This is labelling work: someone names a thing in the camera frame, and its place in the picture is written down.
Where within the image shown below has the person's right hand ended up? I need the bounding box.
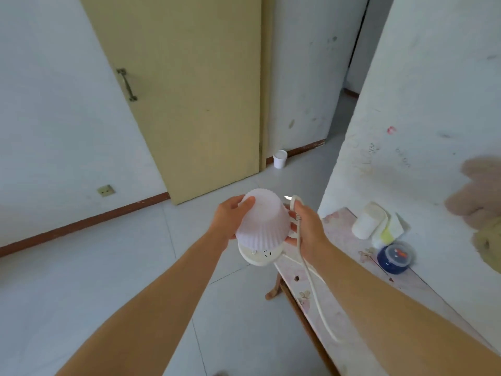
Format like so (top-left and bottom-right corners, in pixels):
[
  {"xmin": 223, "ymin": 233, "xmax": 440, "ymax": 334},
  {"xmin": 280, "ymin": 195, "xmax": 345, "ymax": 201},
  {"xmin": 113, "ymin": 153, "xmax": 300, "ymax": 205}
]
[{"xmin": 285, "ymin": 200, "xmax": 334, "ymax": 266}]

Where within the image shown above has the person's left hand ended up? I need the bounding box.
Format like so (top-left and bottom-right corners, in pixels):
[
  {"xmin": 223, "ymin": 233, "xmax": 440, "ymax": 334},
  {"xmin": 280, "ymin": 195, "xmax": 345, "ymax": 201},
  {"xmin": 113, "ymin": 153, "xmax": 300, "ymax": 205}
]
[{"xmin": 210, "ymin": 195, "xmax": 256, "ymax": 245}]

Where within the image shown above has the white table lamp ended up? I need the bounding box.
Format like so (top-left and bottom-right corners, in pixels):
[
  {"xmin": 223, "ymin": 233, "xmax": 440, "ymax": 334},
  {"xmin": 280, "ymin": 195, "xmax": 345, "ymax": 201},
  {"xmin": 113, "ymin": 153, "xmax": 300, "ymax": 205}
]
[{"xmin": 235, "ymin": 188, "xmax": 291, "ymax": 267}]

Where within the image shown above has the white lamp power cord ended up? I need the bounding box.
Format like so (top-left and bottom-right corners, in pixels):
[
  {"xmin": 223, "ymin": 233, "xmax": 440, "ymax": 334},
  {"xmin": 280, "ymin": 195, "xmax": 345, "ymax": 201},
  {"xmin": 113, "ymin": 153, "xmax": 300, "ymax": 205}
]
[{"xmin": 283, "ymin": 194, "xmax": 345, "ymax": 344}]

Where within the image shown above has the person's right forearm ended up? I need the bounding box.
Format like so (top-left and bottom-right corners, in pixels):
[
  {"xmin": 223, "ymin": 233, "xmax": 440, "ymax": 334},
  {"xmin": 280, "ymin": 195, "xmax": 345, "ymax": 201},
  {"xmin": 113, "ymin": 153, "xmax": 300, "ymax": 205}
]
[{"xmin": 303, "ymin": 244, "xmax": 501, "ymax": 376}]

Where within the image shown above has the person's left forearm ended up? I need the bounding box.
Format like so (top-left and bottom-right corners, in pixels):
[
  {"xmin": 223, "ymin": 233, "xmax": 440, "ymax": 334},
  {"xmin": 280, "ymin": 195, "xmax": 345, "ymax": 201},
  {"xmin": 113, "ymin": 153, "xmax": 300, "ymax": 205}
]
[{"xmin": 55, "ymin": 229, "xmax": 229, "ymax": 376}]

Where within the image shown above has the white plastic container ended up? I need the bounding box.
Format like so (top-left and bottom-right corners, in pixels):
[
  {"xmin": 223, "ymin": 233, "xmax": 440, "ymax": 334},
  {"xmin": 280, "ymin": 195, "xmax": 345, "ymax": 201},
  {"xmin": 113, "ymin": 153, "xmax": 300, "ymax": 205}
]
[{"xmin": 351, "ymin": 203, "xmax": 388, "ymax": 240}]

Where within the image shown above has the white and yellow packet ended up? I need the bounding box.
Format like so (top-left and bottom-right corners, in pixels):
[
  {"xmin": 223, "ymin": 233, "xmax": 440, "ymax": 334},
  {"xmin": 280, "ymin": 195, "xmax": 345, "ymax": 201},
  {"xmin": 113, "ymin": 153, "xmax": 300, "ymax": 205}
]
[{"xmin": 371, "ymin": 212, "xmax": 404, "ymax": 249}]

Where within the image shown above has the floral topped wooden table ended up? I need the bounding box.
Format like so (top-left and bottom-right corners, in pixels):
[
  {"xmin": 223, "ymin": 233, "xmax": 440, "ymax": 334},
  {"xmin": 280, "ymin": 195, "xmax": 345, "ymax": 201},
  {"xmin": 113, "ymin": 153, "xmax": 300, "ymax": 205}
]
[{"xmin": 265, "ymin": 207, "xmax": 498, "ymax": 376}]

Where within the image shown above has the blue round lidded jar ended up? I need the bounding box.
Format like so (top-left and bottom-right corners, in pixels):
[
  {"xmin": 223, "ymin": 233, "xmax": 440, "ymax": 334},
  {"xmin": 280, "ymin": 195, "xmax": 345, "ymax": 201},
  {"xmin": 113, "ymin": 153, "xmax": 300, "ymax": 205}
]
[{"xmin": 377, "ymin": 241, "xmax": 415, "ymax": 275}]

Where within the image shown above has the yellow wooden door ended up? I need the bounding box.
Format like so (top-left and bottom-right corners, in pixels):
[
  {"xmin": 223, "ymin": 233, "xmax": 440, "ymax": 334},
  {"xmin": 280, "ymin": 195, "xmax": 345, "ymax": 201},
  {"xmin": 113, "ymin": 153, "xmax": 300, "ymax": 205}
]
[{"xmin": 79, "ymin": 0, "xmax": 275, "ymax": 205}]

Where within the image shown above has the beige plush toy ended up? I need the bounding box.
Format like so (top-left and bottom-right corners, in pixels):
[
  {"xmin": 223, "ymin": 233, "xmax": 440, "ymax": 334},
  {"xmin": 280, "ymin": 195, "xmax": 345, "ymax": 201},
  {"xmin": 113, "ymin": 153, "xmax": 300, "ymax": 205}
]
[{"xmin": 445, "ymin": 156, "xmax": 501, "ymax": 274}]

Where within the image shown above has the metal door handle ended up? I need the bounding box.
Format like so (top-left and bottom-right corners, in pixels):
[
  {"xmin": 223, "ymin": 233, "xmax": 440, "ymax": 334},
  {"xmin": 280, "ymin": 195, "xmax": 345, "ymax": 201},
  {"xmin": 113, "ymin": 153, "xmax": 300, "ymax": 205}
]
[{"xmin": 116, "ymin": 68, "xmax": 138, "ymax": 102}]

